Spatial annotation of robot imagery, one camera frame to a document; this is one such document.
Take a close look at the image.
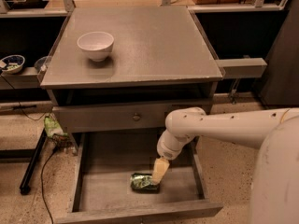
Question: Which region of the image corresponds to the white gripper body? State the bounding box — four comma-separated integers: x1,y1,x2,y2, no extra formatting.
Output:
157,131,192,161

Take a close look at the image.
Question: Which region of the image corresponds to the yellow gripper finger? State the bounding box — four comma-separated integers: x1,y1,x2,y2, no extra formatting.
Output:
152,157,169,185

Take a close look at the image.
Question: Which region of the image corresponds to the green soda can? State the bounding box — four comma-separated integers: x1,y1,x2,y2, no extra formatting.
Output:
130,173,159,191

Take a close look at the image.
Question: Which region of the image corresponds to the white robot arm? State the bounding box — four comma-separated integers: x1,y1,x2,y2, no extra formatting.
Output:
152,107,299,224

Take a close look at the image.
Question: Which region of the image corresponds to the round metal drawer knob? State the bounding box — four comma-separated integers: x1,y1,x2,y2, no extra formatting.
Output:
133,113,141,121

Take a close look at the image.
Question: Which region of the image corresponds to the open grey middle drawer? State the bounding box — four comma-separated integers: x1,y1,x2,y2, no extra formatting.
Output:
55,129,223,224

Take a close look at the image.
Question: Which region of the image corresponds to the closed grey top drawer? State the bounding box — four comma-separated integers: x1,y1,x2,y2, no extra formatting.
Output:
53,99,212,133

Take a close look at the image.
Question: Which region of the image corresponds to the grey wooden drawer cabinet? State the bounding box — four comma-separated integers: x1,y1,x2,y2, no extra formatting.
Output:
40,5,224,154

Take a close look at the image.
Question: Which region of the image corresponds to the grey side shelf beam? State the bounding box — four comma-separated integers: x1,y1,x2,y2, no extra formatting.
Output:
216,58,267,79

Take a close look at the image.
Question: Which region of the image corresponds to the green snack bag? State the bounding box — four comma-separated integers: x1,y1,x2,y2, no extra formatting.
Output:
44,115,68,139

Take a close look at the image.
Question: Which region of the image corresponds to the white ceramic bowl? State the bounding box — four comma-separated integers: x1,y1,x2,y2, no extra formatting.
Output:
77,32,114,62

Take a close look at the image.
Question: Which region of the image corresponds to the black metal leg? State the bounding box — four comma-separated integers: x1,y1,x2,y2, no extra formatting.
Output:
20,130,47,195

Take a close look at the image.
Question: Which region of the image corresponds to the clear plastic cup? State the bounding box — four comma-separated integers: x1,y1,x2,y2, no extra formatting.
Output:
34,56,51,73

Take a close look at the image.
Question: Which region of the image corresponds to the grey left low shelf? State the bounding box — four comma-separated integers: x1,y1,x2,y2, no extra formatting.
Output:
0,67,40,90

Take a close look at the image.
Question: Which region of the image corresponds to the blue patterned small bowl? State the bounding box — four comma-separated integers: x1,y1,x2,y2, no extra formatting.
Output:
0,55,25,74

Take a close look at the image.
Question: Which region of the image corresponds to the black floor cable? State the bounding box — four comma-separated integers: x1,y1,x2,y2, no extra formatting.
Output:
40,147,60,224

